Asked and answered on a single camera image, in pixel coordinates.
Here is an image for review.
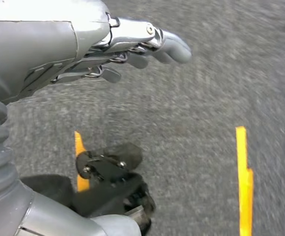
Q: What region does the yellow floor tape marking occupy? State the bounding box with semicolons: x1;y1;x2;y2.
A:
74;126;254;236

